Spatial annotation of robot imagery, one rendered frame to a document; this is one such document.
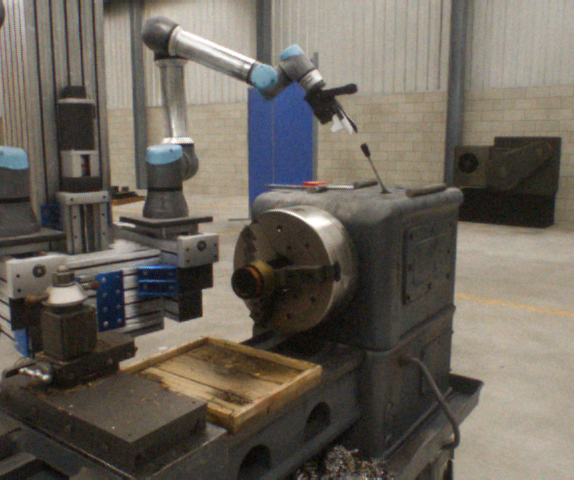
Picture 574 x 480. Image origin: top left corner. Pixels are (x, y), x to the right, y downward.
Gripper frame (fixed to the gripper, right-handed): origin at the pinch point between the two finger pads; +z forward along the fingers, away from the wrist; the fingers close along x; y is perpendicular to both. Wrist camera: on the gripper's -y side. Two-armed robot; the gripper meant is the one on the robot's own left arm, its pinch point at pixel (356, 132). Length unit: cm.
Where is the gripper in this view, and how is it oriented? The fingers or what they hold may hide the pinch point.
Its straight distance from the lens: 189.8
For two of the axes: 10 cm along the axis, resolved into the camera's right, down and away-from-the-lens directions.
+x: -2.3, 2.1, -9.5
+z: 6.0, 8.0, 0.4
